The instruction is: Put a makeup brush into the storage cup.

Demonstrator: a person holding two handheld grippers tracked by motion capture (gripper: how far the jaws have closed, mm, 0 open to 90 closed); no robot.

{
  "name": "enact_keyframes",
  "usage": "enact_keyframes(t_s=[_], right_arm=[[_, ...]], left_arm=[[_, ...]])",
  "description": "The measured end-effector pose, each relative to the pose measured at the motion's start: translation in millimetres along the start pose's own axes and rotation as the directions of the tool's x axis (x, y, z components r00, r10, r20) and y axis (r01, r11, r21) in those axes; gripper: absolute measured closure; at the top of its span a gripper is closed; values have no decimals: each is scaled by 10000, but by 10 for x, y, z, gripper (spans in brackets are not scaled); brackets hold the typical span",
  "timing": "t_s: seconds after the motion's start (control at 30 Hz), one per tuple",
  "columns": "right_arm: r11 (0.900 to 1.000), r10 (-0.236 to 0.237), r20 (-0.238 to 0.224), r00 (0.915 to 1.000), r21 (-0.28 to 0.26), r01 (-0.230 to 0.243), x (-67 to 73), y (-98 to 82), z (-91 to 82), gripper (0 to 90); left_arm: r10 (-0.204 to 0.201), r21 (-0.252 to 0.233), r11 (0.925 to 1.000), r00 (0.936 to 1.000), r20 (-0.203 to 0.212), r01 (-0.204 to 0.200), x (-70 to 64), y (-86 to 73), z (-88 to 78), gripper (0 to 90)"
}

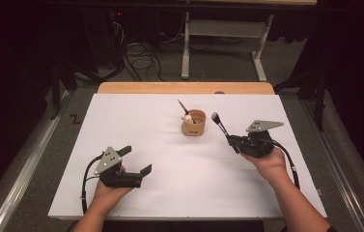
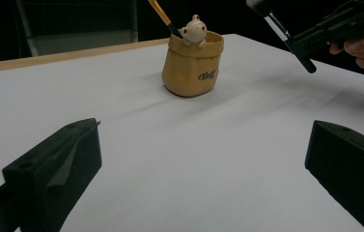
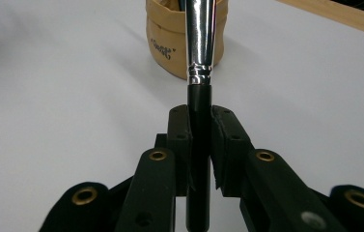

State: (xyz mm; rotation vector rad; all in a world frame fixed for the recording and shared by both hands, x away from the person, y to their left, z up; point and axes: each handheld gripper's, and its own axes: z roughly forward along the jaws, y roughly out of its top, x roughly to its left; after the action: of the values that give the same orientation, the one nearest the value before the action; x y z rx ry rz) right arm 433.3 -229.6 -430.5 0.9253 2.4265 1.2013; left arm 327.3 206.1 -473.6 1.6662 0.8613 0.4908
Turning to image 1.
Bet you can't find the tangle of black floor cables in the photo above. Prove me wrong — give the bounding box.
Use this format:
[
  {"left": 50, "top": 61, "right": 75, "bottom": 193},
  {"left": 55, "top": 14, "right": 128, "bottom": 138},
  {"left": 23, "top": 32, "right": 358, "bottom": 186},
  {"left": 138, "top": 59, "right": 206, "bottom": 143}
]
[{"left": 109, "top": 17, "right": 187, "bottom": 83}]

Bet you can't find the wooden table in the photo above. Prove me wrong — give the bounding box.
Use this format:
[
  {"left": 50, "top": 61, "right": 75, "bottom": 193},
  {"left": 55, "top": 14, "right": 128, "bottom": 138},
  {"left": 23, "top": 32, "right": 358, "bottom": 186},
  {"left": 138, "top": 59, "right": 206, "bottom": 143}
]
[{"left": 97, "top": 81, "right": 276, "bottom": 96}]

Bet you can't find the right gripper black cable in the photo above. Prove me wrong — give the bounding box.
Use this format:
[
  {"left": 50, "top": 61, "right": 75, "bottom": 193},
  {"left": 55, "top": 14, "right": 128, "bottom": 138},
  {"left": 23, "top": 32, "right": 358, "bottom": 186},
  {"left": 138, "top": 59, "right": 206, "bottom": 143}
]
[{"left": 266, "top": 137, "right": 301, "bottom": 190}]

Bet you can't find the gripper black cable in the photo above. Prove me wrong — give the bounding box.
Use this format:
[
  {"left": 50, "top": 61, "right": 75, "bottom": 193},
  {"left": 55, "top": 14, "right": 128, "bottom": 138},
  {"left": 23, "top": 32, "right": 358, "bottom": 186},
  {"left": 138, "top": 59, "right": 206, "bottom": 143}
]
[
  {"left": 79, "top": 153, "right": 105, "bottom": 216},
  {"left": 266, "top": 137, "right": 301, "bottom": 190}
]

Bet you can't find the black makeup brush silver ferrule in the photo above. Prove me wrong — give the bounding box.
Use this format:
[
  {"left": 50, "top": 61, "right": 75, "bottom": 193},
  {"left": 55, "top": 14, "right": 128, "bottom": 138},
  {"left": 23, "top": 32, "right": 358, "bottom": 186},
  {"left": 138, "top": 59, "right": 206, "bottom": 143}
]
[{"left": 210, "top": 111, "right": 241, "bottom": 156}]

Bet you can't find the white metal desk frame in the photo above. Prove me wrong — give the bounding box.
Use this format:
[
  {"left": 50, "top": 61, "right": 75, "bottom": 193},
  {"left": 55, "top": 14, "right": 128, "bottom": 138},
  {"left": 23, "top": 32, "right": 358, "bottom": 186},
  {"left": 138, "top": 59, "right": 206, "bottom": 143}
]
[{"left": 181, "top": 0, "right": 319, "bottom": 82}]

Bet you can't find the person's right hand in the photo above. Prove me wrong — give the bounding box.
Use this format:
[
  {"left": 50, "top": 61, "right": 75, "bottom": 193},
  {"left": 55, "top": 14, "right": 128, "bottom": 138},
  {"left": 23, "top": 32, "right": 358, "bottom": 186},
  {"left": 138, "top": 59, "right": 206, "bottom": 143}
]
[{"left": 239, "top": 146, "right": 289, "bottom": 182}]

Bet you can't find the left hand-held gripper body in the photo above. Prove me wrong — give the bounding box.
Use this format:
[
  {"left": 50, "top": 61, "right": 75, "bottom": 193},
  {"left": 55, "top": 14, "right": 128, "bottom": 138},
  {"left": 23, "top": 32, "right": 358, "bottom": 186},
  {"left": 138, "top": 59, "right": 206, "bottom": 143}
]
[{"left": 93, "top": 146, "right": 143, "bottom": 189}]

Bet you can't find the person's left hand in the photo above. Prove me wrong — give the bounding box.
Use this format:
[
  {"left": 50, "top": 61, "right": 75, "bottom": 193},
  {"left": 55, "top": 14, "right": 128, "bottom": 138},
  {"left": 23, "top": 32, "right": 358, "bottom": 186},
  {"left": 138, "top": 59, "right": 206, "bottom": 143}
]
[{"left": 92, "top": 164, "right": 134, "bottom": 208}]

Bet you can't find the black metal stand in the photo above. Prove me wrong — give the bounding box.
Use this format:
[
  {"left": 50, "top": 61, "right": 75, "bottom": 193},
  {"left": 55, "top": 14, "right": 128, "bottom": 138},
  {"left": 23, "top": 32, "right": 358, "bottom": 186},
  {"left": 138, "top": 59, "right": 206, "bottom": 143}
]
[
  {"left": 273, "top": 69, "right": 328, "bottom": 132},
  {"left": 47, "top": 59, "right": 81, "bottom": 121}
]

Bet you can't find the thin black wooden-tipped brush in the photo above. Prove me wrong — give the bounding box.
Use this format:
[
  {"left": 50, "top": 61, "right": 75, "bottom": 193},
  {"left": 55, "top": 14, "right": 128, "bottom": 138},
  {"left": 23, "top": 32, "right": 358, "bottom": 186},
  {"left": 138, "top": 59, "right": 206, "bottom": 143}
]
[{"left": 177, "top": 99, "right": 197, "bottom": 125}]

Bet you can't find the round wooden brush holder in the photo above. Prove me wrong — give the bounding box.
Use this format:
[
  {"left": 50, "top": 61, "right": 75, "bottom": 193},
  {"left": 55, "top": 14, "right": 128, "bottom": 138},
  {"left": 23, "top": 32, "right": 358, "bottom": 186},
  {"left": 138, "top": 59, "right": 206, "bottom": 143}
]
[{"left": 181, "top": 108, "right": 208, "bottom": 137}]

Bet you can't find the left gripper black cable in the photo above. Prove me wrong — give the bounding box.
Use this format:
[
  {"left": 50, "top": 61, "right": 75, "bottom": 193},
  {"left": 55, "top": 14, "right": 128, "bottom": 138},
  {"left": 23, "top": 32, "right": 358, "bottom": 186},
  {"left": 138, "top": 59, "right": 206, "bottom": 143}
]
[{"left": 79, "top": 153, "right": 105, "bottom": 216}]

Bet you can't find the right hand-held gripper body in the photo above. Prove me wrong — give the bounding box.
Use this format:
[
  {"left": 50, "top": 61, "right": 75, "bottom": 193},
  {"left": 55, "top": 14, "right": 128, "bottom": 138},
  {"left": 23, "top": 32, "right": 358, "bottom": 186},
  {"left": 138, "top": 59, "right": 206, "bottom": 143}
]
[{"left": 233, "top": 119, "right": 285, "bottom": 160}]

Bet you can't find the white board table cover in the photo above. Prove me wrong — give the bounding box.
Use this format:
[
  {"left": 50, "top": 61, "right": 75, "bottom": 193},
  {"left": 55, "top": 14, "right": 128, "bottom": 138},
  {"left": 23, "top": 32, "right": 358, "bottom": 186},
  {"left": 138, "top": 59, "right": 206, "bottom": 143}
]
[{"left": 47, "top": 93, "right": 328, "bottom": 221}]

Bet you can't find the aluminium floor rail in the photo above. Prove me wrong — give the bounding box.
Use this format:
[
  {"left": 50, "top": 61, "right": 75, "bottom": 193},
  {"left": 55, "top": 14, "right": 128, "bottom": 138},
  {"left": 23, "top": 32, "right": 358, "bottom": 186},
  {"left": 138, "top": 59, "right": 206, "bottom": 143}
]
[
  {"left": 300, "top": 99, "right": 364, "bottom": 232},
  {"left": 0, "top": 91, "right": 71, "bottom": 232}
]

